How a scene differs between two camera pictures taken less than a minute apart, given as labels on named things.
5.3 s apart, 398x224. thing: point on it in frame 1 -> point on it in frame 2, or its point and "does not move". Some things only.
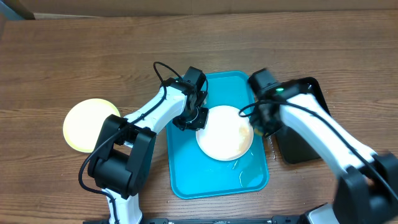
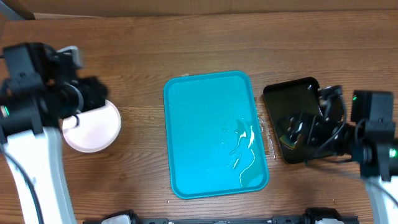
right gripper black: (259, 121) -> (314, 125)
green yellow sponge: (257, 131) -> (288, 140)
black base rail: (214, 220) does not move
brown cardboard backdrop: (163, 7) does not move
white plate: (227, 135) -> (93, 129)
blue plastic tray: (193, 173) does not move
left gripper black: (200, 123) -> (92, 90)
